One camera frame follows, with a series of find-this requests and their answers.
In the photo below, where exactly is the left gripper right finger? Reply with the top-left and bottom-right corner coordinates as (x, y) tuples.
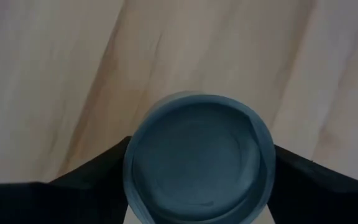
(267, 144), (358, 224)

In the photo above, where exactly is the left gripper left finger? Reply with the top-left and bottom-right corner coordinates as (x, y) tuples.
(0, 136), (131, 224)

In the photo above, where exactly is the tin can with grey lid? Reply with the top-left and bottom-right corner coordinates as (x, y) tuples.
(122, 90), (277, 224)

